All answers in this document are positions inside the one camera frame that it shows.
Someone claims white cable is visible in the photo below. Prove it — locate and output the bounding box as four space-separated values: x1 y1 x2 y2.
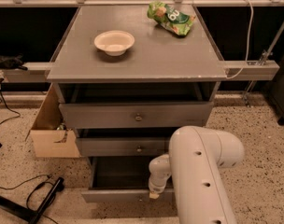
226 0 254 80

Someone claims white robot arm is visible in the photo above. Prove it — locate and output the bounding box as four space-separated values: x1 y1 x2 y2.
149 126 245 224

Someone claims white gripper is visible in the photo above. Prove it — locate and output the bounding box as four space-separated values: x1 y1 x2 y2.
149 154 172 200

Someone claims black cloth bundle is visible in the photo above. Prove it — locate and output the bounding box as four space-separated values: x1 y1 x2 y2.
0 55 27 70

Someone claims grey top drawer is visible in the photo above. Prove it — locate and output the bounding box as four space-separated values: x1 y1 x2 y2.
59 102 213 129

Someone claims grey middle drawer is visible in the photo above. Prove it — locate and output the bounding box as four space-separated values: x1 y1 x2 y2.
76 137 168 157

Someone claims grey bottom drawer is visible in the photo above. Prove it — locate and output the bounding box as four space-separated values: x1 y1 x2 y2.
80 155 176 203

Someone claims green snack bag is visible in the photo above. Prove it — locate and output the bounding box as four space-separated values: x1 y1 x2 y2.
147 1 195 36

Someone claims white paper bowl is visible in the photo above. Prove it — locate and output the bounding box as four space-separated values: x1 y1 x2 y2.
94 30 135 56

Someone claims grey drawer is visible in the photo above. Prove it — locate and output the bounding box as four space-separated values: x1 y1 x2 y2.
59 102 213 129
80 155 176 203
76 137 168 157

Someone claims grey drawer cabinet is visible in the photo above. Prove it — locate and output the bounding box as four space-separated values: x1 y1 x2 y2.
46 5 228 176

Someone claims black stand base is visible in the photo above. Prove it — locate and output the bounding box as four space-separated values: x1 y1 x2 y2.
0 176 65 224

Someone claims black floor cable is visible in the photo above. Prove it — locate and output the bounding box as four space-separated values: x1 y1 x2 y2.
0 77 22 133

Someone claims cardboard box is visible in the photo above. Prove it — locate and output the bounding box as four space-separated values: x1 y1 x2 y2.
30 86 80 158

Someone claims grey metal rail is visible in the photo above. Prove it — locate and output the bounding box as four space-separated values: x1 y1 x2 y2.
0 61 279 83

